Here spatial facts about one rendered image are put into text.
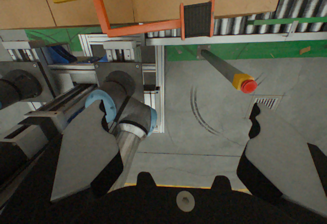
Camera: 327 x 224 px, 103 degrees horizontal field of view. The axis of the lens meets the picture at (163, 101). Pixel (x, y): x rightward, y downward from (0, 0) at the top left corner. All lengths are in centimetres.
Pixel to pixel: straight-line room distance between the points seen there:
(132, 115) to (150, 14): 45
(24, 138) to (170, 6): 72
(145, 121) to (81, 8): 99
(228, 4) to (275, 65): 147
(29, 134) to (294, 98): 257
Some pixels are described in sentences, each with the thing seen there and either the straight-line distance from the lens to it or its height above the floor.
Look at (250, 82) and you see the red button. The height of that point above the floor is 104.
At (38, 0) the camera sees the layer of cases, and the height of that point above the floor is 54.
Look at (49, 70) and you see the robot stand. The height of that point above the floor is 95.
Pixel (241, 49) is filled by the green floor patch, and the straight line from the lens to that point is 183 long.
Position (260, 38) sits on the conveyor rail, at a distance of 121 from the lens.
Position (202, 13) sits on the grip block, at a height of 123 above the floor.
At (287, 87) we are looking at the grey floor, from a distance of 233.
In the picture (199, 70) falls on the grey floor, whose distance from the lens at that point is 174.
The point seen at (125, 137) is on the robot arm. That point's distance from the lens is 46.
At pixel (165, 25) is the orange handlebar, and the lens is 42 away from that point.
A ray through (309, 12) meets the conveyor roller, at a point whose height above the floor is 55.
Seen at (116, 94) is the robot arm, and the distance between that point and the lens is 51.
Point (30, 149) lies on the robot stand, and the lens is 63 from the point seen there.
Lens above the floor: 163
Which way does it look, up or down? 60 degrees down
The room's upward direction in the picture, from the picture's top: 174 degrees counter-clockwise
